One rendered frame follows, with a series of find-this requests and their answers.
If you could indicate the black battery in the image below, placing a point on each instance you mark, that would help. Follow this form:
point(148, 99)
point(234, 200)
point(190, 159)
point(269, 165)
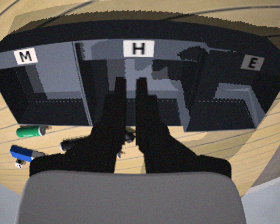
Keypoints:
point(65, 145)

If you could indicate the blue and white eraser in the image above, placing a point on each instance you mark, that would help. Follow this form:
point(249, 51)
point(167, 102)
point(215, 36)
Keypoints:
point(24, 154)

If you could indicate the dark grey bolt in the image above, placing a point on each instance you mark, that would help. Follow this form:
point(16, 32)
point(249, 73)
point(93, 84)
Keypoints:
point(129, 137)

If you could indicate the green battery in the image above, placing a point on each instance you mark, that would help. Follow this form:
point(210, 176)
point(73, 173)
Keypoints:
point(31, 131)

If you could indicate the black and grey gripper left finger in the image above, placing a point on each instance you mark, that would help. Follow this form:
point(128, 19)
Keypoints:
point(93, 153)

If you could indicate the black bin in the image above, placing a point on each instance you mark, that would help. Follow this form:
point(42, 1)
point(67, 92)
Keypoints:
point(44, 89)

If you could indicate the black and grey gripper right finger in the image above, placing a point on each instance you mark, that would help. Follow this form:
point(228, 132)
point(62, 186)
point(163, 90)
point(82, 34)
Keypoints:
point(167, 154)

